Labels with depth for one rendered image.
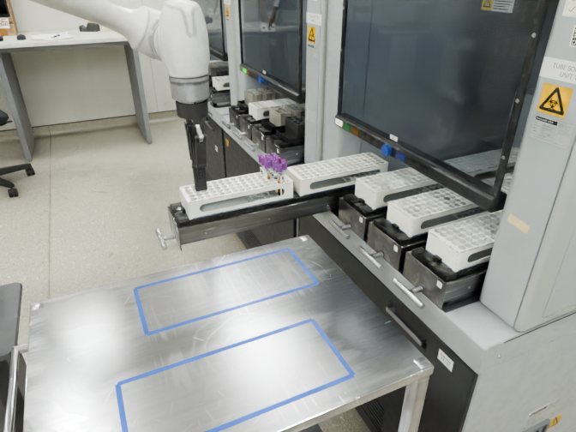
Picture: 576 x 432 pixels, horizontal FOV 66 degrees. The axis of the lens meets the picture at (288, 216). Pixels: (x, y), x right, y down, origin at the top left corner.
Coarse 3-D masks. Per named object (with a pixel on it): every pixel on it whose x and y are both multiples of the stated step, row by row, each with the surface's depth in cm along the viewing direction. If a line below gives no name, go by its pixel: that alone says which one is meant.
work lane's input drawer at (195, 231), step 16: (320, 192) 128; (336, 192) 130; (352, 192) 131; (176, 208) 120; (256, 208) 121; (272, 208) 122; (288, 208) 124; (304, 208) 127; (320, 208) 129; (336, 208) 132; (176, 224) 114; (192, 224) 115; (208, 224) 116; (224, 224) 118; (240, 224) 120; (256, 224) 122; (272, 224) 124; (160, 240) 118; (192, 240) 116
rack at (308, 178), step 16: (336, 160) 138; (352, 160) 137; (368, 160) 136; (384, 160) 136; (288, 176) 131; (304, 176) 126; (320, 176) 126; (336, 176) 128; (352, 176) 135; (304, 192) 126
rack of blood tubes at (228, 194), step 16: (240, 176) 126; (256, 176) 126; (192, 192) 118; (208, 192) 117; (224, 192) 117; (240, 192) 118; (256, 192) 120; (272, 192) 126; (288, 192) 124; (192, 208) 114; (208, 208) 122; (224, 208) 118
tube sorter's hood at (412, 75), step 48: (384, 0) 104; (432, 0) 91; (480, 0) 80; (528, 0) 72; (384, 48) 108; (432, 48) 93; (480, 48) 82; (528, 48) 73; (384, 96) 111; (432, 96) 96; (480, 96) 85; (384, 144) 114; (432, 144) 99; (480, 144) 87; (480, 192) 88
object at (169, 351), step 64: (256, 256) 99; (320, 256) 99; (64, 320) 82; (128, 320) 82; (192, 320) 82; (256, 320) 82; (320, 320) 82; (384, 320) 82; (64, 384) 69; (128, 384) 69; (192, 384) 69; (256, 384) 69; (320, 384) 69; (384, 384) 69
